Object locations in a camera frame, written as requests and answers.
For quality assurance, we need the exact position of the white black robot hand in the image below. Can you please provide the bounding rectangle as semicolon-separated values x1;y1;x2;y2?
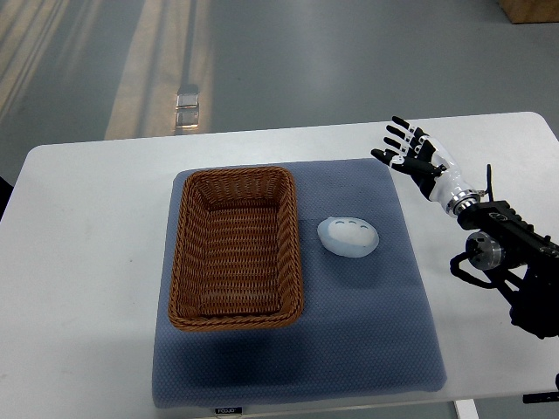
371;116;481;217

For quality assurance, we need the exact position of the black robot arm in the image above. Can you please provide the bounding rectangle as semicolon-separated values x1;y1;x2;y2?
450;167;558;339

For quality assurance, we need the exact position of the brown wicker basket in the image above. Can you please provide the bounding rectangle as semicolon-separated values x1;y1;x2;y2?
168;166;304;332

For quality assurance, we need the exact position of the cardboard box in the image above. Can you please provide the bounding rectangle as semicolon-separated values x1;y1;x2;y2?
498;0;558;24

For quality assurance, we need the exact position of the blue quilted mat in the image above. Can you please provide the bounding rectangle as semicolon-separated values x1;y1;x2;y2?
152;158;446;409

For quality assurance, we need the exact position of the metal floor plate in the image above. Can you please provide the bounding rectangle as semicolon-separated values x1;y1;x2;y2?
175;84;200;130

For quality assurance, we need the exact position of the white table leg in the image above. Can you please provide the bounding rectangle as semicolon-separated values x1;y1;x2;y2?
453;399;480;419

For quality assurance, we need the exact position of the black table foot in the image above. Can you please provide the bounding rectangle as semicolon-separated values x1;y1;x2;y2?
522;374;559;404

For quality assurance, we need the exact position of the black object at left edge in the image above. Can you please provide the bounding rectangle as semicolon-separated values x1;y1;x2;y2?
0;177;14;218

